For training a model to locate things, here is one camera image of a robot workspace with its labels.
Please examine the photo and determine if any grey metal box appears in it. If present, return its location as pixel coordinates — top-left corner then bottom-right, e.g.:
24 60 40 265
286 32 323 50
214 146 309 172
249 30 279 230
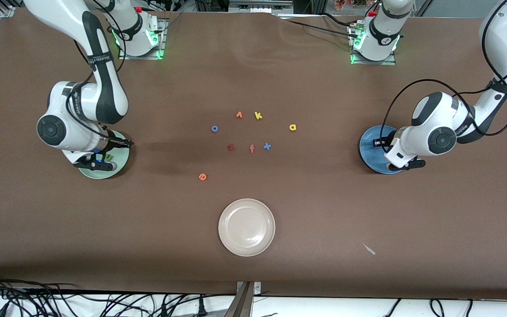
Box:
229 0 294 14

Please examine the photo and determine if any blue plate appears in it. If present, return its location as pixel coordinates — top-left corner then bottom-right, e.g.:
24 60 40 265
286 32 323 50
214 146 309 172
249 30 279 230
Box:
359 125 406 175

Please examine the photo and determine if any metal edge bracket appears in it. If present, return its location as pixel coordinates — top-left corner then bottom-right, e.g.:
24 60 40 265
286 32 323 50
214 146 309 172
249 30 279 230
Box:
236 281 261 295

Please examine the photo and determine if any black floor cable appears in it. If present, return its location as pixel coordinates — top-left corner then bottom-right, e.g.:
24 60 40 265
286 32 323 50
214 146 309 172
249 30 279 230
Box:
0 273 219 317

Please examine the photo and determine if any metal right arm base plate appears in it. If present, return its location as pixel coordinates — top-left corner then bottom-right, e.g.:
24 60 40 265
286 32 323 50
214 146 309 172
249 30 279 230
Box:
118 18 167 60

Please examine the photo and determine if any green plate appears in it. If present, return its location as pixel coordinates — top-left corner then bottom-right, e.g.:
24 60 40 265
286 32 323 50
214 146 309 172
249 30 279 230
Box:
79 130 131 180

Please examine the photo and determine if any orange flower decoration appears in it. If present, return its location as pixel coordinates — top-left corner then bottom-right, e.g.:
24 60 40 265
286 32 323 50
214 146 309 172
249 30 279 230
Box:
335 0 368 10

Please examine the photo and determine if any black base cable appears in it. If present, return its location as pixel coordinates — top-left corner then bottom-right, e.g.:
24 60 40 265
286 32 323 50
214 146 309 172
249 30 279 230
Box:
280 18 353 36

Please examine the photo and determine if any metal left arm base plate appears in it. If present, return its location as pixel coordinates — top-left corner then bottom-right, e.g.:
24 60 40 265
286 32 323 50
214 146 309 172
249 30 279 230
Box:
349 24 397 66

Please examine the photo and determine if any beige plate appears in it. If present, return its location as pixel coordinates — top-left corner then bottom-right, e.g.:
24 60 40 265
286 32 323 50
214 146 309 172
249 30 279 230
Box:
218 198 276 257

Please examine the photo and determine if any brown paper table cover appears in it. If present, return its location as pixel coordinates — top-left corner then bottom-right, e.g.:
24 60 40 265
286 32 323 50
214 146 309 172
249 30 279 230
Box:
0 8 507 301

